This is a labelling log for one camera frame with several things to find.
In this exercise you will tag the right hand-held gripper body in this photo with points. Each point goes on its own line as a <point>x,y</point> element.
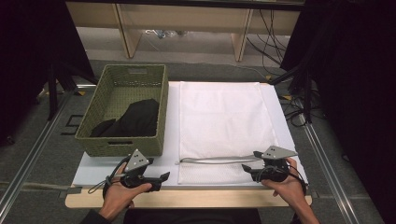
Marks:
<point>275,169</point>

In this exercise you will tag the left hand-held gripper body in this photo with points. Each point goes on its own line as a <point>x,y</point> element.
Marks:
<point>136,161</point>

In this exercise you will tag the black cloth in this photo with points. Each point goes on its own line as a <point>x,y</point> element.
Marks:
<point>137,119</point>

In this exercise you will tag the white cloth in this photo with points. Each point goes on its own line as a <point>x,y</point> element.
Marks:
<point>224,118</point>

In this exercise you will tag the green woven basket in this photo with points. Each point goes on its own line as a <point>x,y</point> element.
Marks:
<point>93,124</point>

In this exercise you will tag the person's right hand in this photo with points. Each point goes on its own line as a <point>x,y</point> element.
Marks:
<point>291,188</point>

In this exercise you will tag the person's left hand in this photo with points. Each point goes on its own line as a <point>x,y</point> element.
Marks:
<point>120,196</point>

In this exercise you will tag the white board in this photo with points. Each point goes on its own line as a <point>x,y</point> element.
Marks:
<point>172,161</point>

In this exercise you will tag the light wooden table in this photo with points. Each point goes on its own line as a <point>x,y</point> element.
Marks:
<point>193,199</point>

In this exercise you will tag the person's dark lap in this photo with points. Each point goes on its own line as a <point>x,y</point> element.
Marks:
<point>193,216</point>

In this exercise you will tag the black curtain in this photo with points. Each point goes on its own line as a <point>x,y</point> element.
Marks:
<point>358,93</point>
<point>28,46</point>

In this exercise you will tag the clear plastic litter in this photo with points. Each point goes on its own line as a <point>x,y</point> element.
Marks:
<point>166,33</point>

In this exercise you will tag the light wooden desk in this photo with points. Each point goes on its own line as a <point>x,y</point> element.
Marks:
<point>186,17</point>

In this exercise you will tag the metal floor rail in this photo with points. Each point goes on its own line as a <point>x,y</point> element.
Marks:
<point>330,174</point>
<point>31,155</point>

